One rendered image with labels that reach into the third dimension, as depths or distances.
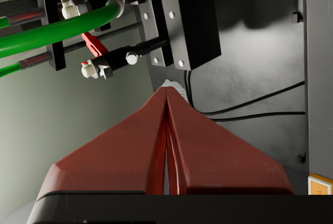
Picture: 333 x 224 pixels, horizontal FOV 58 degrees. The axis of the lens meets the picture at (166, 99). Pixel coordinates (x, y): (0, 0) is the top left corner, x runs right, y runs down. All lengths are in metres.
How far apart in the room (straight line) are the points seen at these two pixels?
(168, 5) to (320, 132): 0.28
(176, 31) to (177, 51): 0.03
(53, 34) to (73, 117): 0.53
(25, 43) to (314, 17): 0.30
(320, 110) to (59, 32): 0.32
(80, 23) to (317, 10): 0.26
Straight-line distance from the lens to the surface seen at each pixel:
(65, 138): 0.76
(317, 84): 0.41
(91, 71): 0.42
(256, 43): 0.58
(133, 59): 0.43
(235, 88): 0.64
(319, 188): 0.48
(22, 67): 0.60
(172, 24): 0.48
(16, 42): 0.23
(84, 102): 0.76
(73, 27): 0.24
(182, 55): 0.48
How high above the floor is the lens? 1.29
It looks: 34 degrees down
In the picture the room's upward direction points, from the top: 119 degrees counter-clockwise
